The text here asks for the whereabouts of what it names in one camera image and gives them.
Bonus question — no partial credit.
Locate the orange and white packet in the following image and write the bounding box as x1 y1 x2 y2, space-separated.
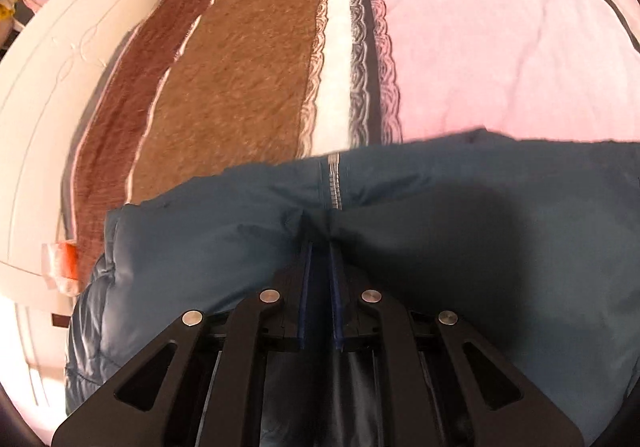
42 241 82 297

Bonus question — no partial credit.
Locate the white bed headboard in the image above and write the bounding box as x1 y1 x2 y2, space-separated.
0 0 201 315

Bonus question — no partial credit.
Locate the teal quilted puffer jacket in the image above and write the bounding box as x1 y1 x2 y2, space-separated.
65 127 640 447

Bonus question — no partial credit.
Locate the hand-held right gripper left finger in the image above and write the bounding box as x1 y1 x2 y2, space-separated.
51 241 315 447

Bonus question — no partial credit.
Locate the striped fleece blanket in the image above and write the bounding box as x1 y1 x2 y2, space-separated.
60 0 640 240

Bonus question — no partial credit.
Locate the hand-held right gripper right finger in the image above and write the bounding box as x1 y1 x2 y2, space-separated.
329 242 586 447

